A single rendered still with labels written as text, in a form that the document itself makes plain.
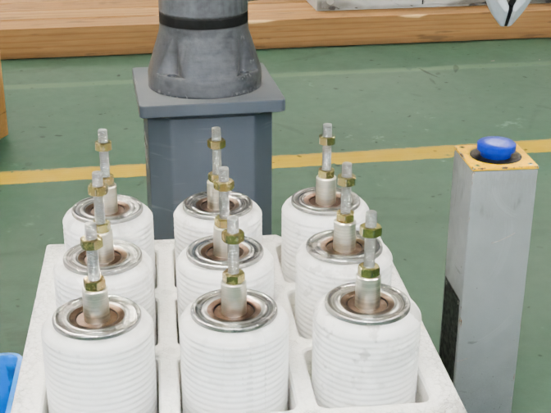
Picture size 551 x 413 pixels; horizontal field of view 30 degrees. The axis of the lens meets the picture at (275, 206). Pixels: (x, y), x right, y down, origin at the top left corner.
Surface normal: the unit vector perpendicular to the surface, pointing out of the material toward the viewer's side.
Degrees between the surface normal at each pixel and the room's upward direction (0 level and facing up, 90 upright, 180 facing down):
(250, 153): 90
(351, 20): 90
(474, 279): 90
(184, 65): 72
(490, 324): 90
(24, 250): 0
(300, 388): 0
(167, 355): 0
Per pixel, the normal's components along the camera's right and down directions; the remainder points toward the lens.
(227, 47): 0.54, 0.04
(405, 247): 0.00, -0.92
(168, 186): -0.57, 0.32
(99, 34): 0.18, 0.39
